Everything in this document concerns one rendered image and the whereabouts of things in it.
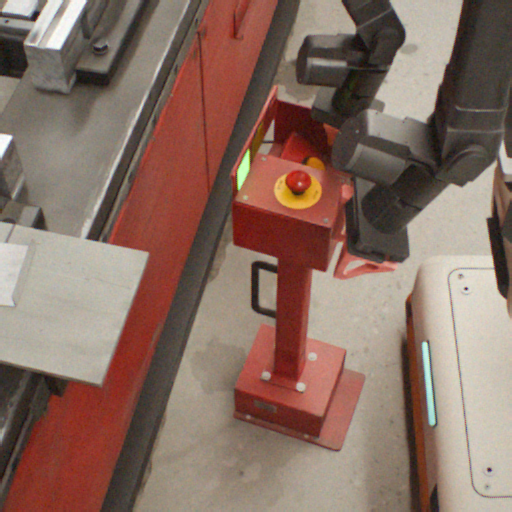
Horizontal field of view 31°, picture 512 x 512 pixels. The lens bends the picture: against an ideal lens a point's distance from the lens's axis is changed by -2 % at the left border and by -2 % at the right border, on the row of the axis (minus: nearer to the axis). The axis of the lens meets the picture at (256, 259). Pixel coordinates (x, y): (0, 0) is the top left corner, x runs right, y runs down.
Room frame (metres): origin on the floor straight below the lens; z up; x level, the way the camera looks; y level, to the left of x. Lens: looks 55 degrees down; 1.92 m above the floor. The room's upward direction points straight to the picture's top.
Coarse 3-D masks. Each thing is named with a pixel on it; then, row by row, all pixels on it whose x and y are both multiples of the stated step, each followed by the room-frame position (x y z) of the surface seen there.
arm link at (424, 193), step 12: (408, 168) 0.63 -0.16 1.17; (420, 168) 0.62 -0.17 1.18; (396, 180) 0.63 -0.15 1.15; (408, 180) 0.62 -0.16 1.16; (420, 180) 0.62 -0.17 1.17; (432, 180) 0.61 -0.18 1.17; (408, 192) 0.62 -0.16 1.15; (420, 192) 0.61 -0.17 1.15; (432, 192) 0.61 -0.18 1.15; (420, 204) 0.61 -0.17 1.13
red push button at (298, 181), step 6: (288, 174) 0.92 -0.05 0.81; (294, 174) 0.92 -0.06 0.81; (300, 174) 0.92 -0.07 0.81; (306, 174) 0.92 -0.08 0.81; (288, 180) 0.91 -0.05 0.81; (294, 180) 0.91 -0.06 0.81; (300, 180) 0.91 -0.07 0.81; (306, 180) 0.91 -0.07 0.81; (288, 186) 0.90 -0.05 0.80; (294, 186) 0.90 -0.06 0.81; (300, 186) 0.90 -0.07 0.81; (306, 186) 0.90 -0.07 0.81; (294, 192) 0.90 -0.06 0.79; (300, 192) 0.90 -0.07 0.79
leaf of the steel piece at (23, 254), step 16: (32, 240) 0.65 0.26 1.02; (0, 256) 0.64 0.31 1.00; (16, 256) 0.64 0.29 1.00; (32, 256) 0.63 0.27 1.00; (0, 272) 0.61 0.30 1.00; (16, 272) 0.61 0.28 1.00; (0, 288) 0.59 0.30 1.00; (16, 288) 0.58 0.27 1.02; (0, 304) 0.57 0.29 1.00; (16, 304) 0.57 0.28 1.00
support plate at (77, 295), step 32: (0, 224) 0.68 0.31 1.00; (64, 256) 0.64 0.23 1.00; (96, 256) 0.64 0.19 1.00; (128, 256) 0.64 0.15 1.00; (32, 288) 0.59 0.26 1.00; (64, 288) 0.59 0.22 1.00; (96, 288) 0.59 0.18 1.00; (128, 288) 0.59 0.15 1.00; (0, 320) 0.55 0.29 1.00; (32, 320) 0.55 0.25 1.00; (64, 320) 0.55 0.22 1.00; (96, 320) 0.55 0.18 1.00; (0, 352) 0.51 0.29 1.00; (32, 352) 0.51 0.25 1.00; (64, 352) 0.51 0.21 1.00; (96, 352) 0.51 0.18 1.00; (96, 384) 0.47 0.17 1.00
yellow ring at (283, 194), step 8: (312, 176) 0.94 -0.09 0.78; (280, 184) 0.92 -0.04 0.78; (312, 184) 0.92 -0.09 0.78; (280, 192) 0.91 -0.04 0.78; (288, 192) 0.91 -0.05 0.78; (304, 192) 0.91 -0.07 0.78; (312, 192) 0.91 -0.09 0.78; (320, 192) 0.91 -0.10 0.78; (280, 200) 0.89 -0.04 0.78; (288, 200) 0.89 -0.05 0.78; (296, 200) 0.89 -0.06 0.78; (304, 200) 0.89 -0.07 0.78; (312, 200) 0.89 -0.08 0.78; (296, 208) 0.88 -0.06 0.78
